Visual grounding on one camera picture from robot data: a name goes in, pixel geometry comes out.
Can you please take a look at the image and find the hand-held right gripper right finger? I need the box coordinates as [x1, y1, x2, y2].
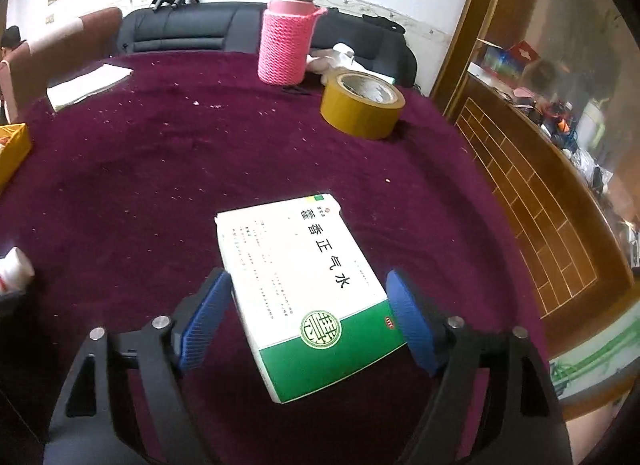
[386, 269, 573, 465]

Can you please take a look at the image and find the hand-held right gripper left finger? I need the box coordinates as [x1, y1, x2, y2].
[42, 267, 233, 465]

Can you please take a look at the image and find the white green medicine box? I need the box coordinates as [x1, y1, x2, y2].
[215, 191, 408, 405]

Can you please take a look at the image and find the white plastic bottle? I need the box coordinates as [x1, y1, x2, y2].
[0, 246, 36, 293]

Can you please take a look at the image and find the yellow taped cardboard tray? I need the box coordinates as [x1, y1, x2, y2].
[0, 122, 33, 190]

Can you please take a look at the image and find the white green patterned cloth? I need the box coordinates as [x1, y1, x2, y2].
[550, 315, 640, 396]

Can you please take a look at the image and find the yellow tape roll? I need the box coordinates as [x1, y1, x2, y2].
[320, 71, 406, 140]

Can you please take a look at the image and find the pile of assorted clutter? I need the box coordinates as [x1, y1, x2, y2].
[470, 40, 640, 266]

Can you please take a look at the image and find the white paper notebook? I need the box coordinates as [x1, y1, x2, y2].
[46, 64, 134, 112]

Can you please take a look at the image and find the pink knit-covered thermos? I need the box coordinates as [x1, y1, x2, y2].
[257, 0, 327, 86]

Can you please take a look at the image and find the black leather sofa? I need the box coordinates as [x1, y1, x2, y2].
[116, 1, 418, 90]

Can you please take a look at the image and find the brown upholstered chair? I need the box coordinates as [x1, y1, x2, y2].
[7, 7, 123, 123]

